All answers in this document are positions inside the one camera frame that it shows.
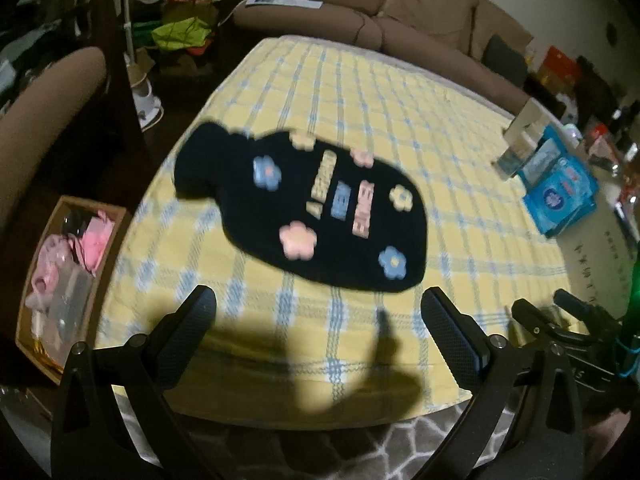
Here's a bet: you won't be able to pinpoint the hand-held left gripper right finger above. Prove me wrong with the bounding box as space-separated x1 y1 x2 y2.
421 287 586 480

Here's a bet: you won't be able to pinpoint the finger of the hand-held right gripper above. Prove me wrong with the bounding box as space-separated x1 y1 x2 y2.
552 289 623 333
511 298 568 343

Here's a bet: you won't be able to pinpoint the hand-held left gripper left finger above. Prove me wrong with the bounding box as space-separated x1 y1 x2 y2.
50 284 218 480

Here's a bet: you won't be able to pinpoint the black flowered hot water bottle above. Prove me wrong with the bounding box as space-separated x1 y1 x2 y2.
172 120 428 297

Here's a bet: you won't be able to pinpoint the person's right forearm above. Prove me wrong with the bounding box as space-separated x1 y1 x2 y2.
587 407 640 480

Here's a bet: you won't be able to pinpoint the grey patterned desktop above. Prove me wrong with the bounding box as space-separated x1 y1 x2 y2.
0 160 640 480

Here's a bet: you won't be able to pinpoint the blue wet wipes packet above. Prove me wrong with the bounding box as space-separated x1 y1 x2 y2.
522 157 601 238

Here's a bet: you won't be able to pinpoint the pink cloth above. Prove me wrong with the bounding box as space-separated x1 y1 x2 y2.
75 212 118 276

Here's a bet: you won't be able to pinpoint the blue pouch packet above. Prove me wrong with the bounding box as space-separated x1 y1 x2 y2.
517 127 576 186

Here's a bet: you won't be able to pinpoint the wooden tray box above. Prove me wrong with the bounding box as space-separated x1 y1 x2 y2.
15 195 133 386

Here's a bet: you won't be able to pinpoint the white carton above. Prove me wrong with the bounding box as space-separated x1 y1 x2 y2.
502 97 551 148

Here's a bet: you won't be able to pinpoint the yellow checked blanket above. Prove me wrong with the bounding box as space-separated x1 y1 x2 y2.
95 35 588 431

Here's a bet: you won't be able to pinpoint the red boxes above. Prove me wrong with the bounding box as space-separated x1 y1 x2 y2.
537 45 583 91

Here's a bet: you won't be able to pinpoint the white floor stand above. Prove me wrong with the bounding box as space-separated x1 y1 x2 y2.
122 0 163 131

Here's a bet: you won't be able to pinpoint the dark sofa cushion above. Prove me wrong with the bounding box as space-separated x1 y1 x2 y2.
482 35 531 86

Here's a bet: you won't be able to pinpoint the brown armchair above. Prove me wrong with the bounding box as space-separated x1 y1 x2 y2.
0 46 108 231

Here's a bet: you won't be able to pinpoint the green bag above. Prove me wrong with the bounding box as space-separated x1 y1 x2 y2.
151 16 211 53

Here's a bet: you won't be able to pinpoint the brown sofa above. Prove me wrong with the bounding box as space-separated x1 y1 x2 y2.
232 0 536 111

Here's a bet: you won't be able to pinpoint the white paper sheet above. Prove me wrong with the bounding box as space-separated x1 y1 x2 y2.
245 0 321 11

